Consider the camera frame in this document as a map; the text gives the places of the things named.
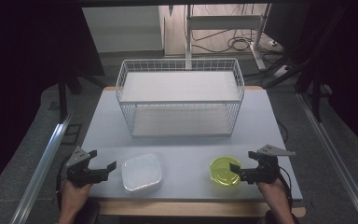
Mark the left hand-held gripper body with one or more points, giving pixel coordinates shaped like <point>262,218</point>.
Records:
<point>80,174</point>

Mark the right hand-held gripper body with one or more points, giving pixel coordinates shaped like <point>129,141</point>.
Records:
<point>265,171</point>

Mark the clear square plastic container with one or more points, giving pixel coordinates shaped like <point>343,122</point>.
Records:
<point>141,172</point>

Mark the person's left hand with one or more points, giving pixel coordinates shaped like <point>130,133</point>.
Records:
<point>74,191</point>

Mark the person's right hand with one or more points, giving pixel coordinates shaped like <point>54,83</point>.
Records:
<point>270,189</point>

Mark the black metal stand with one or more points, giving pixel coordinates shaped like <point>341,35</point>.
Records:
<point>62,96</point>
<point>315,96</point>

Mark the white power strip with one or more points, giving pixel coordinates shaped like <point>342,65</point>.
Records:
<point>280,71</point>

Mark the dark curtain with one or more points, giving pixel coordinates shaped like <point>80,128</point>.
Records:
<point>351,62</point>
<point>21,62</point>

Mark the white panel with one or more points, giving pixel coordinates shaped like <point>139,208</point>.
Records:
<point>122,28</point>

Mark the aluminium rail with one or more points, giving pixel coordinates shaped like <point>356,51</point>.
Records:
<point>332,149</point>
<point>43,161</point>

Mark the white metal desk frame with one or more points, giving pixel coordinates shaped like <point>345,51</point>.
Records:
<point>223,21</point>

